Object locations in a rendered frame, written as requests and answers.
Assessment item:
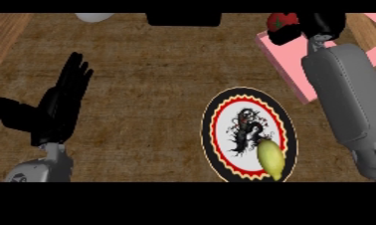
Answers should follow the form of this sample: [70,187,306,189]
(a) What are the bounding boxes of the pink box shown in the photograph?
[253,13,376,106]

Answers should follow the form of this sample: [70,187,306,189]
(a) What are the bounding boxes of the yellow-green mango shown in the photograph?
[255,138,286,182]

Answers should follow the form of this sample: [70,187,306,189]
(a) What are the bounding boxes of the black red patterned plate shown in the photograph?
[199,86,299,183]

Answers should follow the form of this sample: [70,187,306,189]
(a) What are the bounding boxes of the white round object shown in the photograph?
[73,13,116,24]

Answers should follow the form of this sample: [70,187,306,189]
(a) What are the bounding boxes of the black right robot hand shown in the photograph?
[265,13,347,47]

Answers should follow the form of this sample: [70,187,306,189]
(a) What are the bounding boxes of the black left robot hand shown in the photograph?
[0,51,95,147]

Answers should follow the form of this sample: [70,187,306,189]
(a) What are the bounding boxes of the black rectangular object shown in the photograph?
[145,13,222,27]

